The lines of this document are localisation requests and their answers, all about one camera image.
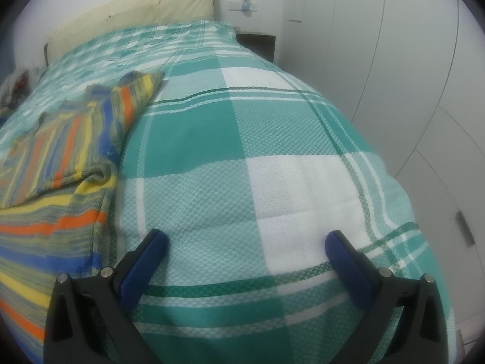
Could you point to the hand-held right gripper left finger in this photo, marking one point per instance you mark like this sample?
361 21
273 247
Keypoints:
146 258

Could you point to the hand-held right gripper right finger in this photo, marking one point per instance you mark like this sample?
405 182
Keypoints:
348 265

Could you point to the striped knitted sweater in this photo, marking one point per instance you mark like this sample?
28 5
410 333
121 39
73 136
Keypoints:
75 140

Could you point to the pile of clothes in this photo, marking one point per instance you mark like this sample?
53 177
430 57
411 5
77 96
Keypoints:
17 85

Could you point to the bed with green plaid sheet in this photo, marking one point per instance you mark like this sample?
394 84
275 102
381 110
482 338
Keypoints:
235 140

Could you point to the white wardrobe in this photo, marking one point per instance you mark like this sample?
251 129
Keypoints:
379 64

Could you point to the dark wooden nightstand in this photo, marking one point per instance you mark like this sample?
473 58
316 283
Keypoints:
261 44

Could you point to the cream padded headboard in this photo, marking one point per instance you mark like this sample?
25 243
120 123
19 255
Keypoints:
132 11

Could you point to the blue plug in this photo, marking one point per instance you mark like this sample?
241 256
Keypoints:
246 3

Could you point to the white wall socket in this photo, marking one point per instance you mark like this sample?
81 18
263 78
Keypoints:
233 6

